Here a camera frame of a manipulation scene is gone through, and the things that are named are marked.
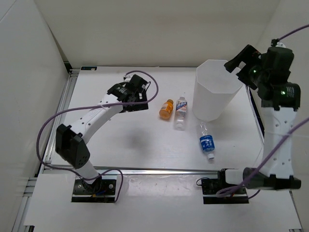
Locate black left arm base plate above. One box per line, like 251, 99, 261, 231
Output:
71, 177, 117, 203

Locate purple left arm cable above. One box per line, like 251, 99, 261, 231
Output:
36, 70, 159, 203

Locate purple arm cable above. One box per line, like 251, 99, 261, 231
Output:
36, 70, 159, 203
215, 24, 309, 200

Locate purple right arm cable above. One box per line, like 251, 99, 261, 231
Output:
215, 24, 309, 200

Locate aluminium frame rail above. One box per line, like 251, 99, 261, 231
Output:
48, 72, 78, 145
82, 165, 252, 175

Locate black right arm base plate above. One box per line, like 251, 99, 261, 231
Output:
196, 177, 249, 205

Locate clear bottle red-blue label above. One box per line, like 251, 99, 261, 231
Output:
174, 96, 188, 131

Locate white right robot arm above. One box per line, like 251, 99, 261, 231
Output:
216, 44, 301, 198

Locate aluminium left frame rail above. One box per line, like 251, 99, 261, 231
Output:
48, 72, 78, 145

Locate blue label sticker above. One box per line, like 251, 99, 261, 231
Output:
81, 66, 97, 71

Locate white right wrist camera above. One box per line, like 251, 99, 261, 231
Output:
271, 39, 286, 48

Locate white octagonal plastic bin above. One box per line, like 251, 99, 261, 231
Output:
192, 59, 243, 122

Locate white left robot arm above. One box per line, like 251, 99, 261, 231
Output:
55, 74, 148, 193

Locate clear bottle blue label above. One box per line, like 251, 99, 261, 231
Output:
199, 121, 215, 161

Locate aluminium front frame rail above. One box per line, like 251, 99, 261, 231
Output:
82, 165, 252, 175

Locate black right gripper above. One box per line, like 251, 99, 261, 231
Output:
224, 45, 269, 90

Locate orange juice bottle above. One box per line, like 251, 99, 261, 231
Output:
159, 99, 174, 120

